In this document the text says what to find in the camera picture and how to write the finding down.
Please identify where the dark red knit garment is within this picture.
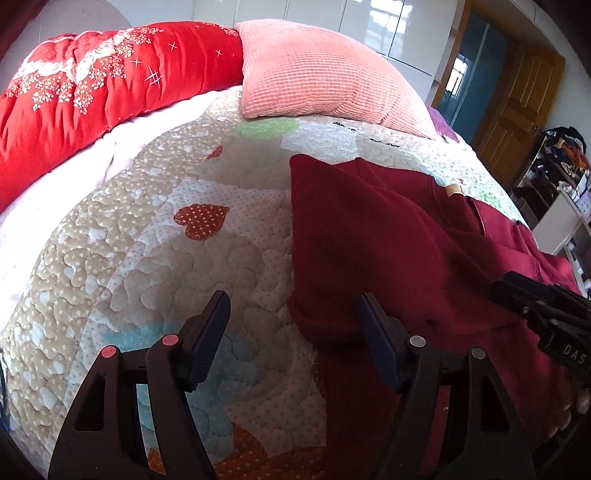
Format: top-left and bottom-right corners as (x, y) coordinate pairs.
(288, 155), (581, 479)

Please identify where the right hand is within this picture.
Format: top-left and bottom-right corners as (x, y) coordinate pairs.
(546, 383), (590, 438)

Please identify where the white cluttered shelf unit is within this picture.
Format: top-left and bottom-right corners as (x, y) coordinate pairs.
(512, 127), (590, 297)

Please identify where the patchwork quilted bedspread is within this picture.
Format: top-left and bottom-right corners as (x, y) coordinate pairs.
(1, 87), (519, 479)

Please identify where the brown wooden door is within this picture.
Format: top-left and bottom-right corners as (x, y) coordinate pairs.
(472, 43), (565, 191)

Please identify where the purple fuzzy towel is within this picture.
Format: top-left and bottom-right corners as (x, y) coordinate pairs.
(427, 106), (460, 143)

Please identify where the white glossy wardrobe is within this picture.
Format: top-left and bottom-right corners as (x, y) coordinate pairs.
(112, 0), (465, 103)

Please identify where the red embroidered duvet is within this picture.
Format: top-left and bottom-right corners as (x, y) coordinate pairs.
(1, 21), (243, 208)

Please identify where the pink corduroy pillow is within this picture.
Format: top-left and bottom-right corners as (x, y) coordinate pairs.
(236, 19), (438, 139)

